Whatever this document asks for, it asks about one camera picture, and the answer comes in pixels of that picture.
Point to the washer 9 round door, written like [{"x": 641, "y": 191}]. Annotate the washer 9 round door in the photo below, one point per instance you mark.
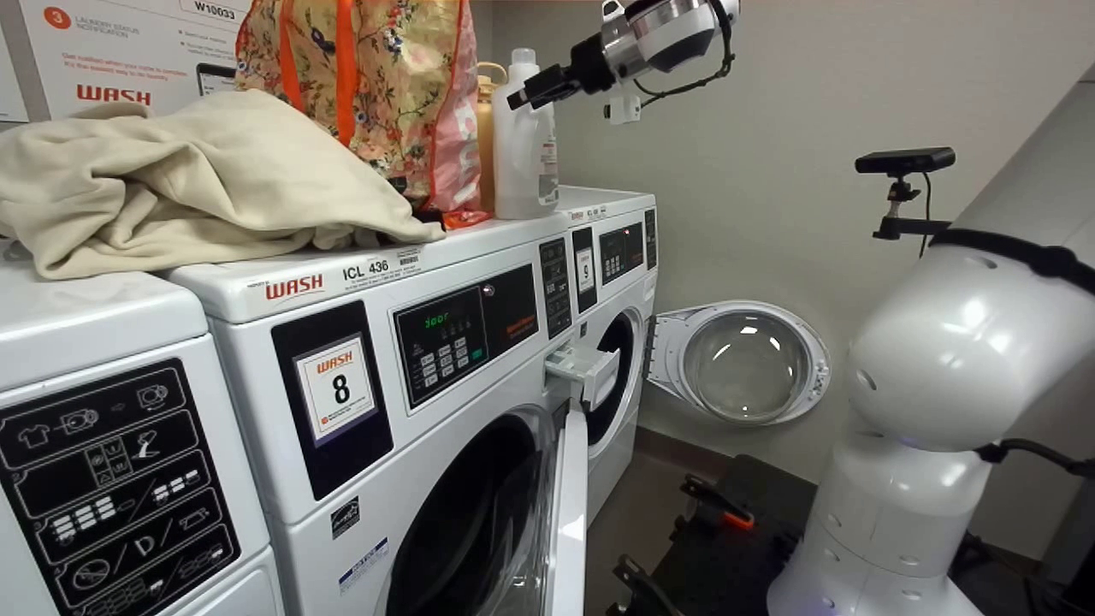
[{"x": 740, "y": 363}]

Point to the washer 8 round door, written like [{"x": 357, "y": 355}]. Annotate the washer 8 round door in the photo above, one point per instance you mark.
[{"x": 570, "y": 516}]

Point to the white washing machine number 9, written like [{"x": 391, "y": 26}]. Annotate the white washing machine number 9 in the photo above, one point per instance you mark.
[{"x": 619, "y": 285}]

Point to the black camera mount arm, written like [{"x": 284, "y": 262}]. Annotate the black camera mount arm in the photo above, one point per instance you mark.
[{"x": 908, "y": 226}]

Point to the number 9 card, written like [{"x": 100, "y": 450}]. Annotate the number 9 card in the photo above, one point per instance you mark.
[{"x": 583, "y": 272}]

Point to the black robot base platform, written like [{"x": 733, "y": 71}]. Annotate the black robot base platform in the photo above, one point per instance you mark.
[{"x": 730, "y": 558}]

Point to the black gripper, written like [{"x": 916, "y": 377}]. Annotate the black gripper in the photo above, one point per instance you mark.
[{"x": 593, "y": 62}]

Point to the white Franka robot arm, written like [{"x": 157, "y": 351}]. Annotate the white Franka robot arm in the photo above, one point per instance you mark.
[{"x": 968, "y": 363}]

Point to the pink floral tote bag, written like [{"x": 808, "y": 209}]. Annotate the pink floral tote bag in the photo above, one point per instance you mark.
[{"x": 376, "y": 81}]

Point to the black camera on stand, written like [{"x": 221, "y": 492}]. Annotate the black camera on stand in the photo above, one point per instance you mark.
[{"x": 908, "y": 163}]

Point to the black orange clamp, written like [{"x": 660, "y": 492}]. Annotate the black orange clamp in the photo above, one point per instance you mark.
[{"x": 718, "y": 507}]

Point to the white laundry detergent bottle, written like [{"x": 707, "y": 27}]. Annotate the white laundry detergent bottle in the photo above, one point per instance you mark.
[{"x": 524, "y": 158}]

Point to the white washing machine number 8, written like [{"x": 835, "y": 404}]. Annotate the white washing machine number 8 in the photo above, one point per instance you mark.
[{"x": 376, "y": 455}]

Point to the white washing machine number 7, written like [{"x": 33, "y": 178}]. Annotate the white washing machine number 7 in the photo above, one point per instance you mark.
[{"x": 105, "y": 455}]

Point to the beige cloth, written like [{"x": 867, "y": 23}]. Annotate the beige cloth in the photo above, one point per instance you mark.
[{"x": 192, "y": 183}]

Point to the white soap drawer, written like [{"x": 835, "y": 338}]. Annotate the white soap drawer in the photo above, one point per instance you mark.
[{"x": 583, "y": 372}]

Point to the number 8 card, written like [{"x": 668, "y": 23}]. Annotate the number 8 card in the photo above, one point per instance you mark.
[{"x": 333, "y": 393}]

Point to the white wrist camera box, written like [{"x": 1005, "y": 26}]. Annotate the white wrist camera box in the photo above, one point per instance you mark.
[{"x": 619, "y": 107}]

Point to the yellow water bottle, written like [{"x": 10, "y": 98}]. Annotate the yellow water bottle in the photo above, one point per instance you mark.
[{"x": 483, "y": 148}]

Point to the white WASH wall poster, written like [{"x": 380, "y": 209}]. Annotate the white WASH wall poster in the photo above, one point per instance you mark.
[{"x": 123, "y": 54}]

